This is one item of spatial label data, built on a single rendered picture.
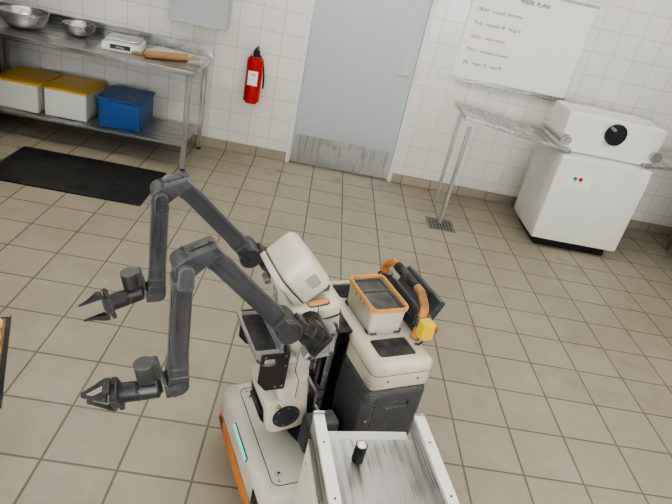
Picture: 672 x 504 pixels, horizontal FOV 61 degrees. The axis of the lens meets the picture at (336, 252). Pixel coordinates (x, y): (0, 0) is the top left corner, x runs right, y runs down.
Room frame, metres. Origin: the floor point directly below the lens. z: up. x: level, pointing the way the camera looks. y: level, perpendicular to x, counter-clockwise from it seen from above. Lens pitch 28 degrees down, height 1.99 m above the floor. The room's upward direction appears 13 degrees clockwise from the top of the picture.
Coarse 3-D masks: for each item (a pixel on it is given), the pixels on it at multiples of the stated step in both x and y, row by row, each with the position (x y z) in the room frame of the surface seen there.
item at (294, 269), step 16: (288, 240) 1.65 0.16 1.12; (272, 256) 1.60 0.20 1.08; (288, 256) 1.57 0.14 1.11; (304, 256) 1.55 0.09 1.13; (272, 272) 1.54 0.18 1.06; (288, 272) 1.51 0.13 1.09; (304, 272) 1.52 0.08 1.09; (320, 272) 1.55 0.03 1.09; (288, 288) 1.50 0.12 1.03; (304, 288) 1.52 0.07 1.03; (320, 288) 1.55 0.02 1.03
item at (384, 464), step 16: (336, 448) 1.09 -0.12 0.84; (352, 448) 1.10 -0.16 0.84; (368, 448) 1.11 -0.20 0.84; (384, 448) 1.13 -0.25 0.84; (400, 448) 1.14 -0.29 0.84; (304, 464) 1.07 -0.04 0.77; (336, 464) 1.04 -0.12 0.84; (352, 464) 1.05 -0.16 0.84; (368, 464) 1.06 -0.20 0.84; (384, 464) 1.07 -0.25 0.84; (400, 464) 1.08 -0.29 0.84; (416, 464) 1.10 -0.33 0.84; (304, 480) 1.04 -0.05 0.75; (352, 480) 1.00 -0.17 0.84; (368, 480) 1.01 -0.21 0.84; (384, 480) 1.02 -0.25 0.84; (400, 480) 1.03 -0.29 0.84; (416, 480) 1.04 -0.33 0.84; (304, 496) 1.01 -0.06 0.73; (320, 496) 0.93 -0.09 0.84; (352, 496) 0.95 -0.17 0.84; (368, 496) 0.96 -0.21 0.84; (384, 496) 0.97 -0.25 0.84; (400, 496) 0.98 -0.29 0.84; (416, 496) 0.99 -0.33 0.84; (432, 496) 1.00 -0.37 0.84
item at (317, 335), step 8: (312, 320) 1.44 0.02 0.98; (320, 320) 1.47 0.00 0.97; (312, 328) 1.40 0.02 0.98; (320, 328) 1.42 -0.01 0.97; (304, 336) 1.38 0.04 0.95; (312, 336) 1.39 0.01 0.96; (320, 336) 1.40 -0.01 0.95; (328, 336) 1.40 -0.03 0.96; (304, 344) 1.40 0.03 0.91; (312, 344) 1.39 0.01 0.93; (320, 344) 1.39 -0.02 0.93; (312, 352) 1.39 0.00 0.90
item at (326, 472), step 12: (312, 420) 1.13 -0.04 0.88; (324, 420) 1.12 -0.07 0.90; (312, 432) 1.11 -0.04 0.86; (324, 432) 1.08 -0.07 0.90; (312, 444) 1.08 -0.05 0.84; (324, 444) 1.04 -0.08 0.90; (324, 456) 1.00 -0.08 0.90; (324, 468) 0.96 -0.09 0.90; (324, 480) 0.93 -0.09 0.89; (336, 480) 0.94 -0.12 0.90; (324, 492) 0.92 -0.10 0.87; (336, 492) 0.90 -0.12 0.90
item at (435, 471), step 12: (420, 420) 1.20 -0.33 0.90; (420, 432) 1.16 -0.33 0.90; (420, 444) 1.14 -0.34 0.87; (432, 444) 1.12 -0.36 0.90; (420, 456) 1.12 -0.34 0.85; (432, 456) 1.08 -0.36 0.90; (432, 468) 1.05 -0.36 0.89; (444, 468) 1.05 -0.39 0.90; (432, 480) 1.03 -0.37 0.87; (444, 480) 1.01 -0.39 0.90; (432, 492) 1.01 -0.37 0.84; (444, 492) 0.97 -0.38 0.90
